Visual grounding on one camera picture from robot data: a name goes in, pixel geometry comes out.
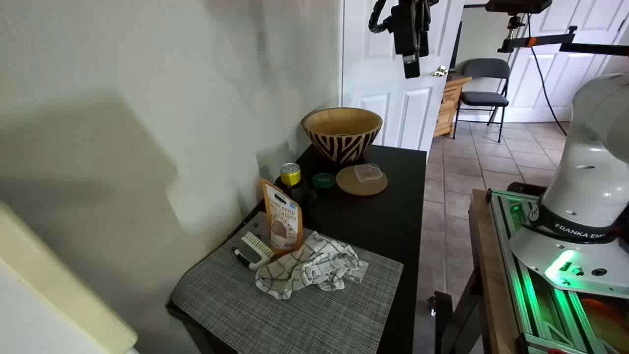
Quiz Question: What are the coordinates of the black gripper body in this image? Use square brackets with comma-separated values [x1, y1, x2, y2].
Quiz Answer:
[390, 0, 430, 79]

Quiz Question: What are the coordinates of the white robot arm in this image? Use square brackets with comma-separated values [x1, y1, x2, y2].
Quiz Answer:
[508, 73, 629, 299]

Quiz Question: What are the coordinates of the zebra patterned wooden bowl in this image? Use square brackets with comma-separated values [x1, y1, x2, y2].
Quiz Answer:
[302, 108, 382, 165]

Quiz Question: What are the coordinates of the white panel door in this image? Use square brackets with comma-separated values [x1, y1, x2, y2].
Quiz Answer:
[341, 0, 463, 151]

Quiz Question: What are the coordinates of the black folding chair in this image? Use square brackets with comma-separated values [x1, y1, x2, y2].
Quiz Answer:
[455, 59, 510, 124]

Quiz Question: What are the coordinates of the clear plastic square lid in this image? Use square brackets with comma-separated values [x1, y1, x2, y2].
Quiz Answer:
[353, 163, 382, 183]

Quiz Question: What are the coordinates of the round cork trivet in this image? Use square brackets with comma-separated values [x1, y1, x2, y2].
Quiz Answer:
[335, 163, 388, 197]

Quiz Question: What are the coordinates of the round green lid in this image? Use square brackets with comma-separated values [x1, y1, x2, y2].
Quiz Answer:
[310, 173, 335, 189]

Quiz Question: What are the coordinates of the dark jar with yellow lid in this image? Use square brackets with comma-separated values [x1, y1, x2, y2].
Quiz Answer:
[280, 163, 300, 187]

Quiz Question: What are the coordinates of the orange snack pouch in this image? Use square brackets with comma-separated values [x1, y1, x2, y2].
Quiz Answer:
[261, 181, 302, 254]

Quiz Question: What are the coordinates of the white checkered cloth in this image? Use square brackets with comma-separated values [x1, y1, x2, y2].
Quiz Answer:
[255, 232, 369, 301]

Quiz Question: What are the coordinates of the white brush block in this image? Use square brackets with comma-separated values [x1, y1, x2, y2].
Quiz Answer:
[231, 232, 272, 269]

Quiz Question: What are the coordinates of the grey woven placemat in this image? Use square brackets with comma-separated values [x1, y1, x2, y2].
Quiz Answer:
[170, 212, 402, 354]

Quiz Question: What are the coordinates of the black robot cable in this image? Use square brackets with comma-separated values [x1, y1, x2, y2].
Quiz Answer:
[367, 0, 396, 35]

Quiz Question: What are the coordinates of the black camera on boom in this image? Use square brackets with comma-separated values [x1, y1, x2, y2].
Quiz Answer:
[485, 0, 629, 57]

